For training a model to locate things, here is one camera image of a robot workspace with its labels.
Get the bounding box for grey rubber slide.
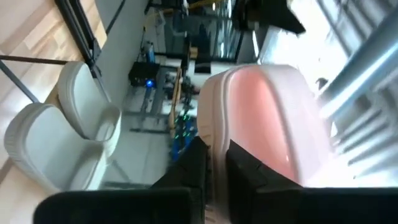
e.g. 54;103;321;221
3;102;109;193
57;60;123;158

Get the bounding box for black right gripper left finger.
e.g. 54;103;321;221
33;136;210;224

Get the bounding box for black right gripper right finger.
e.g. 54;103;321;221
225;139;398;224

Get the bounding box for pink rubber slide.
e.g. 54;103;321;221
197;63;333;224

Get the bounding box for black computer with blue light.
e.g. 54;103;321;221
128;61;161;88

